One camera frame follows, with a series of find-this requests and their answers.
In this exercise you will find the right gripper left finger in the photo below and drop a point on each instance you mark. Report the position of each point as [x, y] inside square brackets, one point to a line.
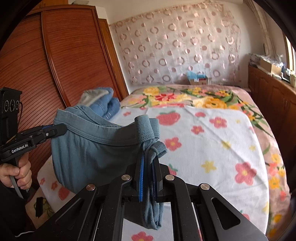
[139, 175]

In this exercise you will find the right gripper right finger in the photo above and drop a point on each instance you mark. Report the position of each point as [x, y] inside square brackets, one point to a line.
[159, 172]

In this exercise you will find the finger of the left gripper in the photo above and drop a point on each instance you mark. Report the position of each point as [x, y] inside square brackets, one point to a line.
[47, 127]
[58, 130]

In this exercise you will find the teal blue pants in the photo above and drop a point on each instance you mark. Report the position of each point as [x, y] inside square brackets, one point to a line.
[96, 151]

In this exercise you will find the left hand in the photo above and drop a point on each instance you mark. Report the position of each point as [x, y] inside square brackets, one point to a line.
[22, 173]

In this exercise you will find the folded grey garment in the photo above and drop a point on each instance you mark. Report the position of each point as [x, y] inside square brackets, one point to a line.
[88, 97]

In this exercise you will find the white floral bed sheet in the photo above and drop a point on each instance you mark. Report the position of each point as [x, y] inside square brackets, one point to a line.
[214, 146]

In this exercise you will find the folded blue jeans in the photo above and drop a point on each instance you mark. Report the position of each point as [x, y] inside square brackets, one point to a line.
[104, 104]

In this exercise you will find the wooden wardrobe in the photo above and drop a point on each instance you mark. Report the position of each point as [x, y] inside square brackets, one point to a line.
[53, 55]

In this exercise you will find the cardboard box with blue cloth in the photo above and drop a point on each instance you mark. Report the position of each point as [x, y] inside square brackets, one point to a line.
[197, 79]

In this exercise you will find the pink floral blanket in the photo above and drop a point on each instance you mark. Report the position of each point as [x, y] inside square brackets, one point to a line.
[231, 104]

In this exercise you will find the pink circle pattern curtain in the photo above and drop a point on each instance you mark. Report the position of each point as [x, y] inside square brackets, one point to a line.
[165, 45]

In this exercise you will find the wooden side cabinet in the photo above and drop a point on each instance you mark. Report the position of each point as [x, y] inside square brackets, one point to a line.
[276, 101]

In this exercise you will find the cardboard box on cabinet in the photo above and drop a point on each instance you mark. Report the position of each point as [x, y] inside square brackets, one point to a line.
[270, 67]

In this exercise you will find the window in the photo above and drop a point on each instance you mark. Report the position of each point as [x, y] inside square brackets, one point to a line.
[290, 54]

